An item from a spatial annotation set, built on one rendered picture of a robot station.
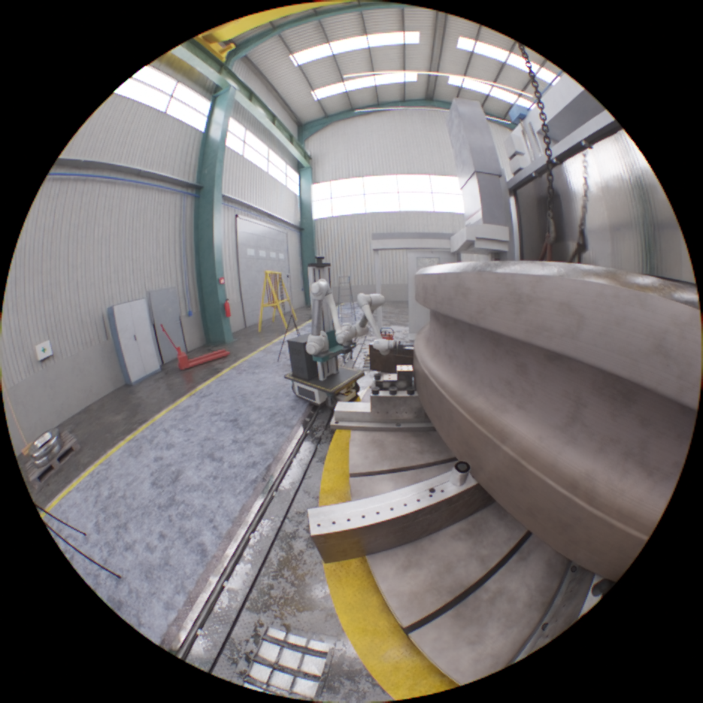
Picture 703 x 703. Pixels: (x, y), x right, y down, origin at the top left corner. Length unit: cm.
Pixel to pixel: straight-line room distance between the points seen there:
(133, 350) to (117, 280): 192
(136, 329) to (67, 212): 372
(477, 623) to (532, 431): 92
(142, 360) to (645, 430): 705
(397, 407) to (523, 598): 160
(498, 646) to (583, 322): 130
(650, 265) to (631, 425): 306
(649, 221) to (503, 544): 376
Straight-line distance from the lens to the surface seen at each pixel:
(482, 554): 140
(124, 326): 625
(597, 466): 95
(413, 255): 572
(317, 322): 228
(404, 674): 157
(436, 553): 134
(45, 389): 636
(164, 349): 739
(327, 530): 96
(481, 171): 538
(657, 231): 381
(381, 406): 179
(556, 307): 72
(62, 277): 656
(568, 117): 794
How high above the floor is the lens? 154
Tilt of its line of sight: 18 degrees down
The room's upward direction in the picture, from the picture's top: 4 degrees counter-clockwise
